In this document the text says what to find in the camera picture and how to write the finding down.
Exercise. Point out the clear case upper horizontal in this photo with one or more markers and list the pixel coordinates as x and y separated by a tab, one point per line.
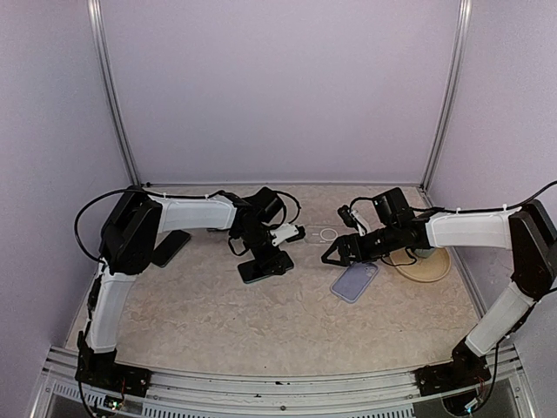
321	234

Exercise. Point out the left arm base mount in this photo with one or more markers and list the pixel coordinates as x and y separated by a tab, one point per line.
102	371

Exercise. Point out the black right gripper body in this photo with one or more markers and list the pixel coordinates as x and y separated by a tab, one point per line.
370	252

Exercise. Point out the beige round plate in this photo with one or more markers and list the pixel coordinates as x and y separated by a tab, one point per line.
428	270

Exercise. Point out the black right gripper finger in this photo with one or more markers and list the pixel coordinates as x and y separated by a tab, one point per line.
341	261
335	250

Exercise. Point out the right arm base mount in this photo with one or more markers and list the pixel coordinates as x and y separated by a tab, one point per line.
465	369

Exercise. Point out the lavender phone case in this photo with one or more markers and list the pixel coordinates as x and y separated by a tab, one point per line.
351	284

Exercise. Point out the light blue cup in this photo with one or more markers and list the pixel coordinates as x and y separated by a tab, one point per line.
424	253

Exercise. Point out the aluminium frame post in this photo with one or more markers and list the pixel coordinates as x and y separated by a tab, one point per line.
94	8
452	84

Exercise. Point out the right aluminium frame post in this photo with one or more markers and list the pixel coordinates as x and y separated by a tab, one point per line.
452	84

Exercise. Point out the left aluminium frame post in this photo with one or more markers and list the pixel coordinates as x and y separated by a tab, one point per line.
94	8

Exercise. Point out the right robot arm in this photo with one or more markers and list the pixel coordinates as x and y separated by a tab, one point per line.
525	229

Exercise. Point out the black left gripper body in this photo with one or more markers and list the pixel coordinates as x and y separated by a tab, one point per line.
258	252

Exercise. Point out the black phone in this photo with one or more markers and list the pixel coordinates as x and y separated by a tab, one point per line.
248	274
169	247

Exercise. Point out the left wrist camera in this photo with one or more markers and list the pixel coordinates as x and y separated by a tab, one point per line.
287	233

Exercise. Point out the front aluminium rail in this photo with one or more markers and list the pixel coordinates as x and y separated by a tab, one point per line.
172	393

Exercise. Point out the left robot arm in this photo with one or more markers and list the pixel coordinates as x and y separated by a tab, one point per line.
147	228

